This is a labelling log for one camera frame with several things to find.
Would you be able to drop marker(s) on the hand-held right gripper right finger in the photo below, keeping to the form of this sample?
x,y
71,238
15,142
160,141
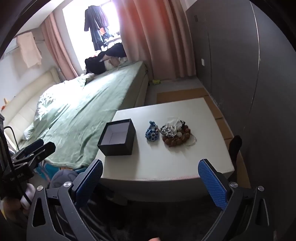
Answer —
x,y
211,183

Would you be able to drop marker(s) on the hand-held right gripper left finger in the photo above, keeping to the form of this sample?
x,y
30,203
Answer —
x,y
92,178

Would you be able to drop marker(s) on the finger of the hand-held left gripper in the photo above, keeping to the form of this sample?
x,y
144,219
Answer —
x,y
30,146
42,151

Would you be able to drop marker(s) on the black gift box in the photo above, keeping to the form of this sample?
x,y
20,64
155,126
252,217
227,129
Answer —
x,y
120,148

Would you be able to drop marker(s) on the dark bead jewelry piece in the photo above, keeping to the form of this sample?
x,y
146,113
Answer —
x,y
183,124

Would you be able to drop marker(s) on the pale green pillow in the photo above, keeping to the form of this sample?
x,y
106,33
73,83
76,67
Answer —
x,y
29,132

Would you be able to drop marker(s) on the teal orange printed bag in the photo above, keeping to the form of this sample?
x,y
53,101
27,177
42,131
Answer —
x,y
44,171

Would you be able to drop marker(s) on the grey blue cloth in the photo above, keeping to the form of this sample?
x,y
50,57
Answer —
x,y
62,177

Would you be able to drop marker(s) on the person's leg with black sock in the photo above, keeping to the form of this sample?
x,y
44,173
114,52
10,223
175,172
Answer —
x,y
234,150

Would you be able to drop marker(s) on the white low table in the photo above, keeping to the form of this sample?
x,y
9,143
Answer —
x,y
173,162

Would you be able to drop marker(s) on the cream padded headboard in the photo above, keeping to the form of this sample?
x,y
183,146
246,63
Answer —
x,y
25,102

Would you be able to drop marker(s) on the green white patterned quilt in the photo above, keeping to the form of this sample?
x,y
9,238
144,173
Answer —
x,y
53,102

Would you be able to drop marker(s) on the bed with green sheet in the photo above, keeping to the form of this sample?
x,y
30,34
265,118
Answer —
x,y
97,99

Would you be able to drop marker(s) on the hanging peach shirt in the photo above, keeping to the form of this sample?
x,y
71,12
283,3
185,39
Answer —
x,y
29,49

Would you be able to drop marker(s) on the flat brown cardboard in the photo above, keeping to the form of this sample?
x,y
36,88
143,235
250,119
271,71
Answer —
x,y
175,93

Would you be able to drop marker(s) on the pile of dark clothes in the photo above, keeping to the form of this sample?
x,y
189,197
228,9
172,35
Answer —
x,y
97,63

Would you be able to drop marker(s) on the narrow pink curtain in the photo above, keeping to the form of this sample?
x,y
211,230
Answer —
x,y
60,46

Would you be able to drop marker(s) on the dark grey wardrobe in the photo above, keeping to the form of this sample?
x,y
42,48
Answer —
x,y
242,81

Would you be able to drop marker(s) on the yellow green small object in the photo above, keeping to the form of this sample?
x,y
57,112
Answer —
x,y
156,82

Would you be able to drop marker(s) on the hanging dark clothes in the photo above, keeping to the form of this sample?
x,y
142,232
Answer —
x,y
94,20

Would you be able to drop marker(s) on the wide pink curtain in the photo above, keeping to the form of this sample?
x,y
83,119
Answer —
x,y
157,34

